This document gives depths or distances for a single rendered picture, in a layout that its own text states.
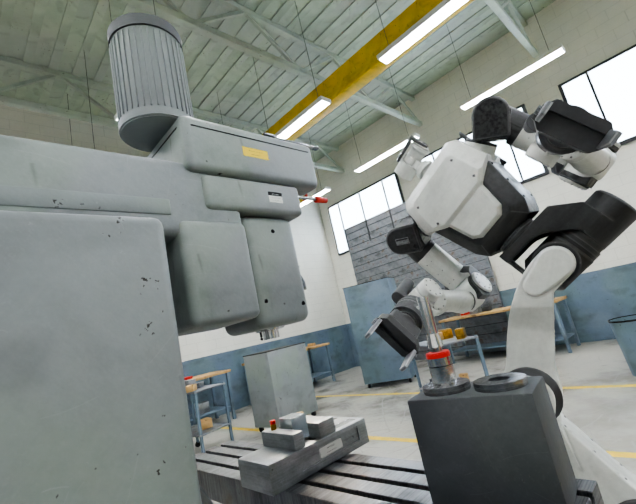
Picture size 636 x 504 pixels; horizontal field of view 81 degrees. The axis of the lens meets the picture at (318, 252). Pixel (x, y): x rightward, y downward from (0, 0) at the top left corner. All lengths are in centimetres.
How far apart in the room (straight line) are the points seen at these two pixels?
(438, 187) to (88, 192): 88
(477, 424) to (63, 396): 66
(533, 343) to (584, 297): 720
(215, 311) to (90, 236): 33
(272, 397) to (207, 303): 476
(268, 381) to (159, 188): 482
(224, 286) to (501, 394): 63
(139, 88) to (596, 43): 842
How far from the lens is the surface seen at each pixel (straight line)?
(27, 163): 92
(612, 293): 827
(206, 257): 94
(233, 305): 95
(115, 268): 74
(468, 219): 113
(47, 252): 73
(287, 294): 108
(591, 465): 123
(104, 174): 94
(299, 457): 108
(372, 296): 713
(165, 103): 112
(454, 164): 114
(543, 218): 114
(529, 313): 113
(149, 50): 122
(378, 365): 724
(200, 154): 104
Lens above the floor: 128
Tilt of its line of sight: 11 degrees up
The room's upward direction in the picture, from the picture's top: 12 degrees counter-clockwise
